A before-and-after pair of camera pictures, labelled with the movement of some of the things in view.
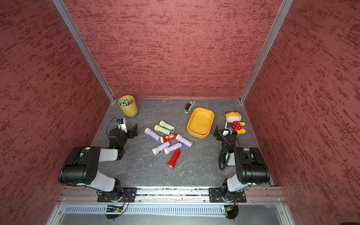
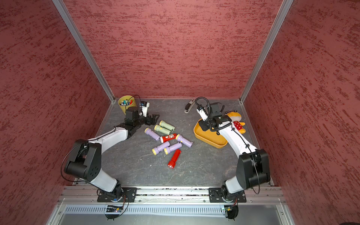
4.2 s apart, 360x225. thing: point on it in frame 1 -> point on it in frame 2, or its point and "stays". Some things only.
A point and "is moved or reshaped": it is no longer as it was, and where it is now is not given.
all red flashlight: x=172 y=163 stays
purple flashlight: x=152 y=134 stays
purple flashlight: x=155 y=150 stays
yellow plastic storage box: x=200 y=123 is moved or reshaped
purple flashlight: x=187 y=143 stays
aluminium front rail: x=265 y=194 stays
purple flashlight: x=177 y=145 stays
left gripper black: x=131 y=134 -> x=153 y=120
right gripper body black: x=222 y=141 -> x=206 y=124
